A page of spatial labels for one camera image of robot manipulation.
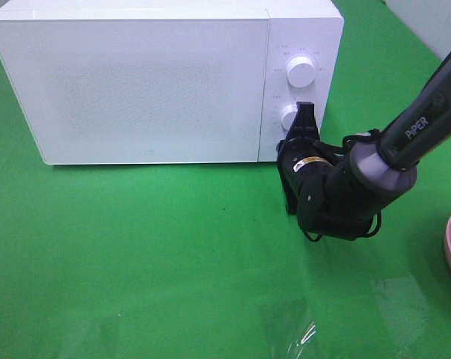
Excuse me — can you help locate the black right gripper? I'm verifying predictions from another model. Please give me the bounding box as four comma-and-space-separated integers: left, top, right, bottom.
277, 101, 340, 215

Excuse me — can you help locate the white microwave door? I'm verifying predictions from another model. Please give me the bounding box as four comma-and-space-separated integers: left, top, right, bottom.
0, 19, 268, 165

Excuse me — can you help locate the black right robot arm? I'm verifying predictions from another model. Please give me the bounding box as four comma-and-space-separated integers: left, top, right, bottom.
277, 51, 451, 242

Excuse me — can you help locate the lower white round knob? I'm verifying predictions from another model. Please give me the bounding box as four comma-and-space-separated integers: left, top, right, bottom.
280, 105, 298, 131

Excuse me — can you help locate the white round knob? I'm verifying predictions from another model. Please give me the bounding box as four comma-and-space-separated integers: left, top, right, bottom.
280, 105, 298, 131
286, 55, 316, 88

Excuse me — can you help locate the upper white round knob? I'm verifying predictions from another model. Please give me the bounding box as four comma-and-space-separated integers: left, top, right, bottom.
286, 55, 316, 88

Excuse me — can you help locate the white microwave oven body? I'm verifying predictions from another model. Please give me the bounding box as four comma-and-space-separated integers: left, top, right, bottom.
0, 1, 344, 162

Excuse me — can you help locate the clear plastic film piece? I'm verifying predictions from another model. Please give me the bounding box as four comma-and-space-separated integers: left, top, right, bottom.
284, 322, 323, 359

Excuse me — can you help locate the black camera cable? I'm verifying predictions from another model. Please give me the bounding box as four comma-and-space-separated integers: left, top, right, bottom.
302, 129, 383, 243

